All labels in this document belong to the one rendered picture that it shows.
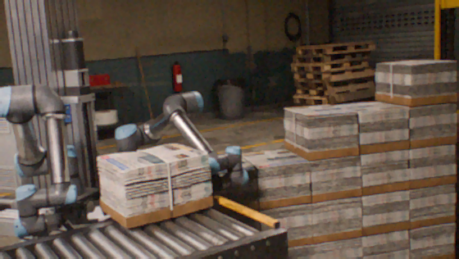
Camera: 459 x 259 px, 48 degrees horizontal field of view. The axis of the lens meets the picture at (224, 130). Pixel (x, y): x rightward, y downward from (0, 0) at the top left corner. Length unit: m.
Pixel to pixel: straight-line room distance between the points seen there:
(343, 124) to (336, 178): 0.29
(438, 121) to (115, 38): 7.06
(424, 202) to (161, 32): 7.28
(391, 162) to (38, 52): 1.91
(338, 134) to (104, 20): 6.96
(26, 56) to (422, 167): 2.16
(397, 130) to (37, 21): 1.92
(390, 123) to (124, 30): 7.04
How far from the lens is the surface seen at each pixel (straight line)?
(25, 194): 2.05
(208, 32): 10.12
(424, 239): 3.17
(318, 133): 2.69
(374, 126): 2.83
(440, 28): 3.63
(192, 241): 1.83
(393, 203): 2.99
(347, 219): 2.87
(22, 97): 2.09
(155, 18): 9.61
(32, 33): 2.66
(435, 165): 3.07
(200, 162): 2.04
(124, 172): 1.91
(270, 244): 1.82
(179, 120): 2.43
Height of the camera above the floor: 1.47
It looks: 10 degrees down
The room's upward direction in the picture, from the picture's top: 4 degrees counter-clockwise
